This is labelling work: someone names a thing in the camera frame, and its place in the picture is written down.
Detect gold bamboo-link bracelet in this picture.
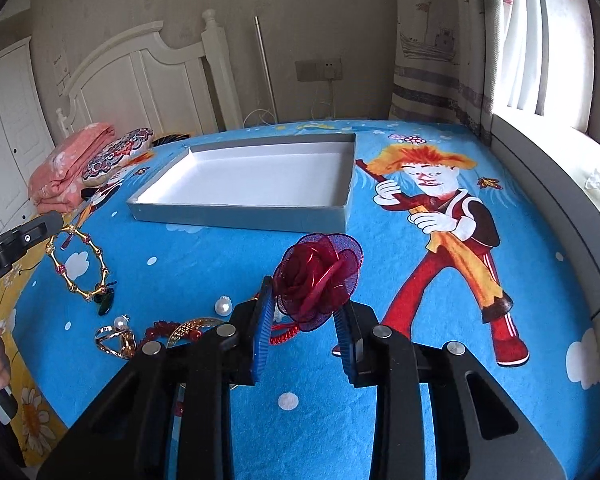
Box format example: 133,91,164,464
43,224,118,302

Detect red fabric rose flower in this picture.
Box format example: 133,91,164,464
273,233,364,332

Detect red cord bracelet gold beads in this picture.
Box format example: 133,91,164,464
270,323,300,346

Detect black green glass brooch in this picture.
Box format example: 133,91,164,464
93,282,114,316

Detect large white pearl earring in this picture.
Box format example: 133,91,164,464
214,296,234,318

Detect gold bangle watch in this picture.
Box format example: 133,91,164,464
166,318,223,348

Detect folded pink blanket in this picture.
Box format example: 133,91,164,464
28,122,114,214

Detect blue cartoon bed sheet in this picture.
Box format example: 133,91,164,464
15,120,600,479

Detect white wardrobe door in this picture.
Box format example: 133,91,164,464
0,37,54,234

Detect grey shallow cardboard box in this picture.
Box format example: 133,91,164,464
128,133,356,233

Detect round patterned cushion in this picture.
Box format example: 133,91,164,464
81,128,155,188

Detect white wooden headboard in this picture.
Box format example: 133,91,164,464
56,9,242,138

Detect printed ship curtain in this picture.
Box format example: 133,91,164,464
389,0,513,143

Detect dark red bead bracelet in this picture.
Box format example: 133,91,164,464
136,318,205,351

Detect gold chunky ring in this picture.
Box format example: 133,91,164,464
93,325,138,361

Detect white charging cable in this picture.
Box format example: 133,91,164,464
241,79,337,129

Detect wall power socket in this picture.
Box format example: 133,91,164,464
294,58,343,82

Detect metal rod against wall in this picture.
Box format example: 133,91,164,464
253,15,279,124

